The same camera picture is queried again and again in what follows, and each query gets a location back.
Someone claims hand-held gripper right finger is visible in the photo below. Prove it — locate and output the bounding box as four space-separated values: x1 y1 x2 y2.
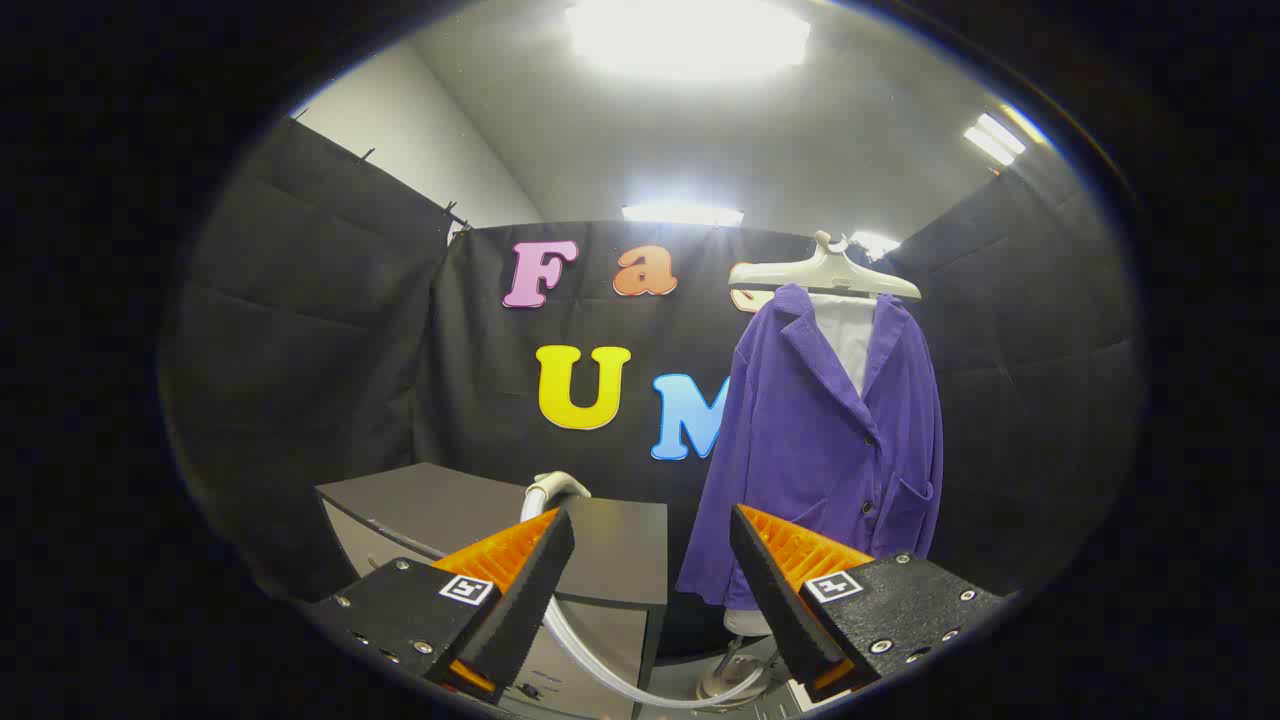
728 504 1004 703

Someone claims grey cabinet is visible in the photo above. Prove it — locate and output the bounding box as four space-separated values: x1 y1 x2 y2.
315 462 669 719

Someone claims purple corduroy jacket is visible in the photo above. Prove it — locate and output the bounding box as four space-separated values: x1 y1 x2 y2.
676 284 945 611

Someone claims white clothes hanger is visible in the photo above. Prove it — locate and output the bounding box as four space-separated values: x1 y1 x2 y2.
728 231 923 301

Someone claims white ironing form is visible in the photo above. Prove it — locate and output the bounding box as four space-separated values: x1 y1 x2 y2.
722 292 879 637

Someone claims grey steamer base unit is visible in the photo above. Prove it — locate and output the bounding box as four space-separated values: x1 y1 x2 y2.
697 636 776 703

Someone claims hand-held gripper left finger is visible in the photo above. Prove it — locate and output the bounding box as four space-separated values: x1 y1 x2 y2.
305 507 577 701

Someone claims black backdrop cloth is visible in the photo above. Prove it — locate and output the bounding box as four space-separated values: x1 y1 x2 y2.
160 117 1146 661

